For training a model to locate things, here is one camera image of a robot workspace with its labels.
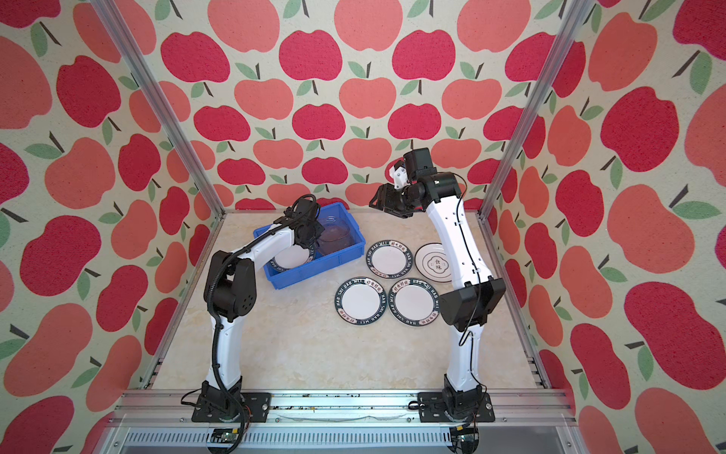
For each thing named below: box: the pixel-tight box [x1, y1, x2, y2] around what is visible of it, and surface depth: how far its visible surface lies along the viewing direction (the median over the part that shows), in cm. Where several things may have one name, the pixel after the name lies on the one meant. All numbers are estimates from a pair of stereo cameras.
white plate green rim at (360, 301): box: [333, 276, 388, 327], surface depth 96 cm
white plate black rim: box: [414, 242, 452, 283], surface depth 106 cm
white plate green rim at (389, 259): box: [365, 239, 414, 280], surface depth 107 cm
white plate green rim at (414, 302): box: [387, 278, 441, 327], surface depth 96 cm
